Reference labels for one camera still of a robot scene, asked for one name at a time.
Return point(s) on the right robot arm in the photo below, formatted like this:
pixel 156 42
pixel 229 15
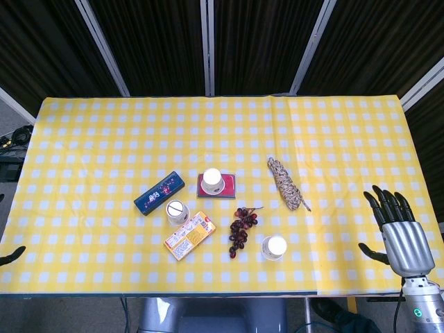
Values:
pixel 425 305

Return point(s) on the dark corrugated partition panel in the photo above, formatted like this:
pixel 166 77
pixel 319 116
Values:
pixel 263 45
pixel 381 45
pixel 41 45
pixel 152 45

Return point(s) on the grey metal table leg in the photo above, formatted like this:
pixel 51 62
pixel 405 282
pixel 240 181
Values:
pixel 307 312

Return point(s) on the yellow white checkered tablecloth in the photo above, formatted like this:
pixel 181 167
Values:
pixel 104 121

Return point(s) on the paper cup with lined base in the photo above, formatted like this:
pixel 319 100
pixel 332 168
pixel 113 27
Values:
pixel 177 213

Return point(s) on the dark blue floral box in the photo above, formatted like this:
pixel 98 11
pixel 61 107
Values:
pixel 159 194

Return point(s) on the red stamp pad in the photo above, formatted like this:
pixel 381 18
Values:
pixel 229 185

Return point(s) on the paper cup with green flower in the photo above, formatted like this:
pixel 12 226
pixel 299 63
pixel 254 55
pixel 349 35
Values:
pixel 212 181

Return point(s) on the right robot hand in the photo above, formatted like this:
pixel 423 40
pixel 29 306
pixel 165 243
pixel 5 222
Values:
pixel 407 246

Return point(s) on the white partition post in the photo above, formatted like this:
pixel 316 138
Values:
pixel 310 48
pixel 421 91
pixel 102 48
pixel 15 105
pixel 207 48

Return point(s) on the grey robot torso base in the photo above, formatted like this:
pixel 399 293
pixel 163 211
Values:
pixel 211 317

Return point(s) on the dark red grape bunch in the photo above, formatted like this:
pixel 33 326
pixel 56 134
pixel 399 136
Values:
pixel 239 230

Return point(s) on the yellow printed food box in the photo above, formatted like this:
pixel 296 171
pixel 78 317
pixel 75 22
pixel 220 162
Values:
pixel 190 237

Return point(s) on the white paper cup flower print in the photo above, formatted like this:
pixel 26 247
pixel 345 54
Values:
pixel 274 247

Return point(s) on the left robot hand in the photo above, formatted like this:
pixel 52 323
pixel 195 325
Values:
pixel 12 255

